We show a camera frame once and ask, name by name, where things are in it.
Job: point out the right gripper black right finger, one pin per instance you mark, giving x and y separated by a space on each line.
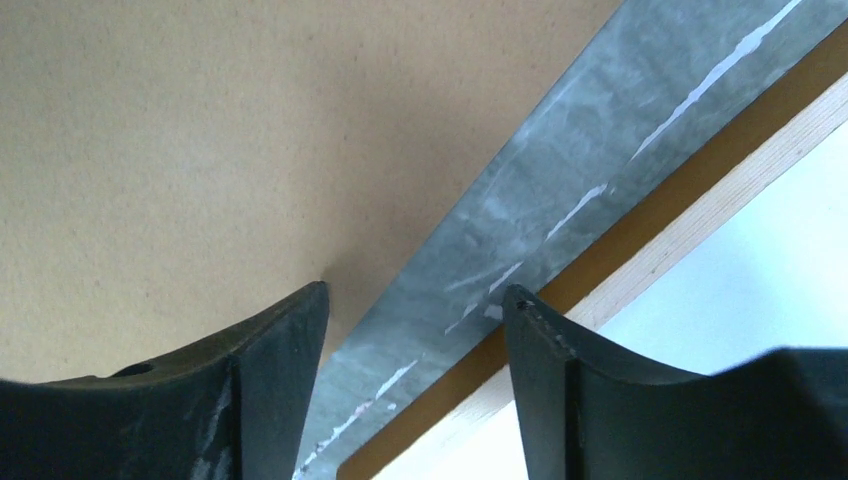
589 408

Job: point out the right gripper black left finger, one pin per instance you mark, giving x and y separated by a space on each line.
231 405

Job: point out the wooden picture frame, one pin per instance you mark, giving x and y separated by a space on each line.
766 139

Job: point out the brown backing board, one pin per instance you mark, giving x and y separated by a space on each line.
169 168

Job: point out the plant photo print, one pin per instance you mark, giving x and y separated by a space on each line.
775 274

